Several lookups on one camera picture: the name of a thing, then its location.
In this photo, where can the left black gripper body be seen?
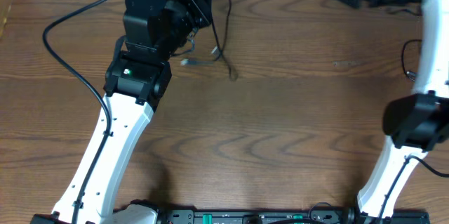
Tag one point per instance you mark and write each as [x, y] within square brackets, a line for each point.
[198, 1]

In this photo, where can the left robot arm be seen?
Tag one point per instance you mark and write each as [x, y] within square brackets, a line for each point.
[135, 82]

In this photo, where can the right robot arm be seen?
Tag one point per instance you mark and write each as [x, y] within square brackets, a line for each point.
[413, 125]

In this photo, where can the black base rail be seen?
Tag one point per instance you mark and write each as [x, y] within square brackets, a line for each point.
[252, 217]

